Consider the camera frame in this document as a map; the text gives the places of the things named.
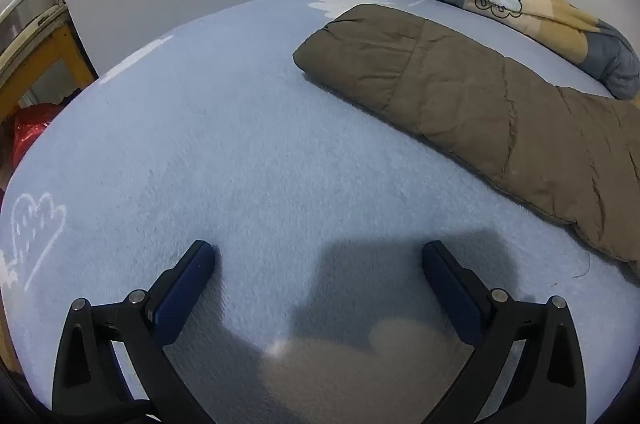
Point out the brown quilted coat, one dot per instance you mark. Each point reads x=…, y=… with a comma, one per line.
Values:
x=450, y=93

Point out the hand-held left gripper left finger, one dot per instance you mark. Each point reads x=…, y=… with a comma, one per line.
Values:
x=182, y=294

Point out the red plastic bag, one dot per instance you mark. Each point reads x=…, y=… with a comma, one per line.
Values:
x=30, y=128

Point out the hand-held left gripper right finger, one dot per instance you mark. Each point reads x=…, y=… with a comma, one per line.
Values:
x=450, y=294

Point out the white plastic container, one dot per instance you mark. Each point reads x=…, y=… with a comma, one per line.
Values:
x=20, y=3

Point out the yellow wooden shelf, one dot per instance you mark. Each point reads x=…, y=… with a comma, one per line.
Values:
x=60, y=38

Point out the light blue cloud-print bed sheet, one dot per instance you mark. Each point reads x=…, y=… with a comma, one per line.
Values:
x=200, y=128

